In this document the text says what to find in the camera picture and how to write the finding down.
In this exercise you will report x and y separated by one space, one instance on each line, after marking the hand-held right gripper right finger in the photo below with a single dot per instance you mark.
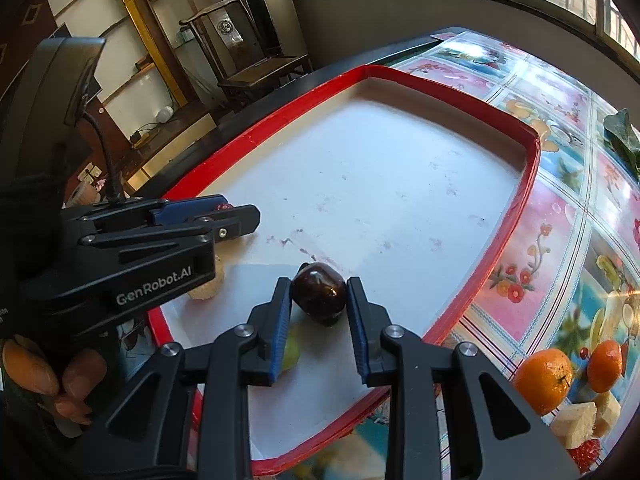
356 330

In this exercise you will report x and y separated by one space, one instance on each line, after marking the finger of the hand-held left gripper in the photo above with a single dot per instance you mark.
185 209
235 220

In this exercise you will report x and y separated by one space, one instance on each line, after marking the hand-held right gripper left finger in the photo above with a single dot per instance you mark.
281 330

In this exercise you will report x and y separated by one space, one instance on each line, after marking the green grape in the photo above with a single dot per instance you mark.
291 352

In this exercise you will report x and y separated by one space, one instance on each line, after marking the dark red plum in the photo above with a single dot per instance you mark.
317 292

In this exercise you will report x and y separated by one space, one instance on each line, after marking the red rimmed white tray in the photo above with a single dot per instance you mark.
375 160

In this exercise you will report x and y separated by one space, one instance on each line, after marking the orange mandarin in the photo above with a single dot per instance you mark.
605 365
542 380

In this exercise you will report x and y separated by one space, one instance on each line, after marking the person's left hand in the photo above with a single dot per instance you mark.
30 365

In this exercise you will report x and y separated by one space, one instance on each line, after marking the white round bulb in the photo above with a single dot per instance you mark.
164 115

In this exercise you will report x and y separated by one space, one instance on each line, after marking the dark wooden chair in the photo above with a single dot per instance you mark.
265 70

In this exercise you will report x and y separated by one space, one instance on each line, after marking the white bag round logo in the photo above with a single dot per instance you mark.
227 27

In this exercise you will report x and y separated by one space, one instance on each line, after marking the floral plastic tablecloth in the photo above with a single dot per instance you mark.
550 220

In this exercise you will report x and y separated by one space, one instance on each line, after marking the green leaf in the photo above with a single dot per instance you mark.
622 135

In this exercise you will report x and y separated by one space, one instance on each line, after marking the yellow framed wall shelf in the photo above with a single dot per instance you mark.
122 0

